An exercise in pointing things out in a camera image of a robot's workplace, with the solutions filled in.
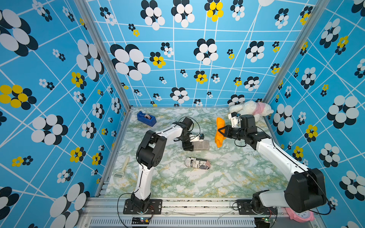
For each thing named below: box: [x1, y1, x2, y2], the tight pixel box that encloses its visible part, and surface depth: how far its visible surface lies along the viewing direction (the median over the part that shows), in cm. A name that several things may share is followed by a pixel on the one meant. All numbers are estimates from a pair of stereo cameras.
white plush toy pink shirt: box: [229, 100, 275, 123], surface depth 109 cm
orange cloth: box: [214, 117, 227, 148], surface depth 82 cm
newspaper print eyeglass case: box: [184, 156, 212, 170], surface depth 88 cm
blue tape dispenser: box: [136, 110, 157, 127], surface depth 109 cm
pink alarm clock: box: [285, 207, 316, 223], surface depth 69 cm
